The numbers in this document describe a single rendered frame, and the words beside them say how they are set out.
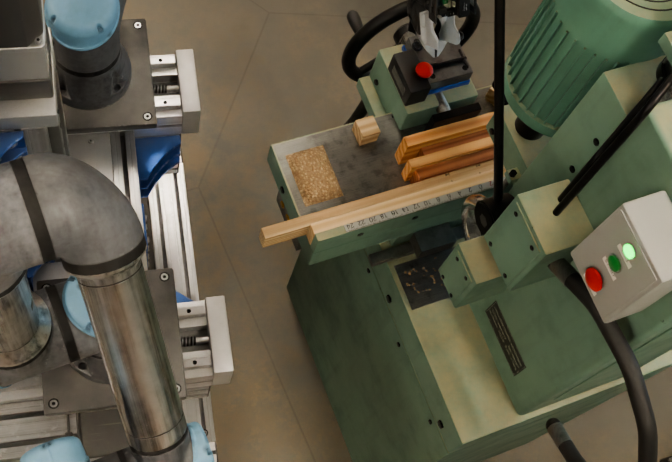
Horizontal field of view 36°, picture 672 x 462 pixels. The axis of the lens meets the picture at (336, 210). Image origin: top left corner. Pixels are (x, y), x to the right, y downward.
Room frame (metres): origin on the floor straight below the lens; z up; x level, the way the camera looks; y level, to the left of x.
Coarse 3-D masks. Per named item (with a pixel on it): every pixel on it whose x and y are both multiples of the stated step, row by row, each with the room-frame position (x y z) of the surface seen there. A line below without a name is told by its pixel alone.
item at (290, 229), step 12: (468, 168) 0.88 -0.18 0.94; (492, 168) 0.90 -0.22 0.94; (432, 180) 0.83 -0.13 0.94; (384, 192) 0.77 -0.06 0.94; (396, 192) 0.78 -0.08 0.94; (408, 192) 0.79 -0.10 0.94; (348, 204) 0.73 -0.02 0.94; (360, 204) 0.73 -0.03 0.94; (372, 204) 0.74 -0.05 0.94; (312, 216) 0.68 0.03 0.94; (324, 216) 0.69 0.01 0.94; (264, 228) 0.63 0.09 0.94; (276, 228) 0.64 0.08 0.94; (288, 228) 0.64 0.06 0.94; (300, 228) 0.65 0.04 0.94; (264, 240) 0.61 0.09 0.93; (276, 240) 0.63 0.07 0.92
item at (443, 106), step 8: (440, 96) 0.98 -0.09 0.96; (440, 104) 0.96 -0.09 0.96; (448, 104) 0.97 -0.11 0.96; (472, 104) 0.97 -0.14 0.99; (440, 112) 0.95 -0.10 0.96; (448, 112) 0.93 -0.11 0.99; (456, 112) 0.94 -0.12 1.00; (464, 112) 0.94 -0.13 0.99; (472, 112) 0.95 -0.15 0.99; (432, 120) 0.91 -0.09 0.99; (440, 120) 0.91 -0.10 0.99; (448, 120) 0.92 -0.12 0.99; (456, 120) 0.93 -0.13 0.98; (432, 128) 0.90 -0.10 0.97
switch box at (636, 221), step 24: (624, 216) 0.59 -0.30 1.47; (648, 216) 0.60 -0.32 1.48; (600, 240) 0.59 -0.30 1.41; (624, 240) 0.58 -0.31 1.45; (648, 240) 0.57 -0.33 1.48; (576, 264) 0.59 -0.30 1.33; (600, 264) 0.57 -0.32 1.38; (624, 264) 0.56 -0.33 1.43; (648, 264) 0.55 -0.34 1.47; (624, 288) 0.54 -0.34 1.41; (648, 288) 0.53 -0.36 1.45; (600, 312) 0.54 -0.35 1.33; (624, 312) 0.54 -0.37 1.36
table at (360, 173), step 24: (480, 96) 1.05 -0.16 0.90; (384, 120) 0.92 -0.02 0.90; (288, 144) 0.80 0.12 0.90; (312, 144) 0.82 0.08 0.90; (336, 144) 0.84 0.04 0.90; (384, 144) 0.88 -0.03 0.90; (288, 168) 0.76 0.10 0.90; (336, 168) 0.80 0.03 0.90; (360, 168) 0.82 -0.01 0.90; (384, 168) 0.84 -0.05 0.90; (288, 192) 0.72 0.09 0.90; (360, 192) 0.77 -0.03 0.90; (456, 216) 0.83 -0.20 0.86; (360, 240) 0.70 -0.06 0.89; (384, 240) 0.73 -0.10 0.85
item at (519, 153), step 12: (504, 108) 0.93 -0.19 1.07; (492, 120) 0.93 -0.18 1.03; (504, 120) 0.91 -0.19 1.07; (492, 132) 0.91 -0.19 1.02; (504, 132) 0.90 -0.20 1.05; (516, 132) 0.90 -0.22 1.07; (504, 144) 0.89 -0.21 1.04; (516, 144) 0.88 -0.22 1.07; (528, 144) 0.89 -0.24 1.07; (540, 144) 0.90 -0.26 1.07; (504, 156) 0.88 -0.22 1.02; (516, 156) 0.87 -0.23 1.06; (528, 156) 0.87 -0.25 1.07
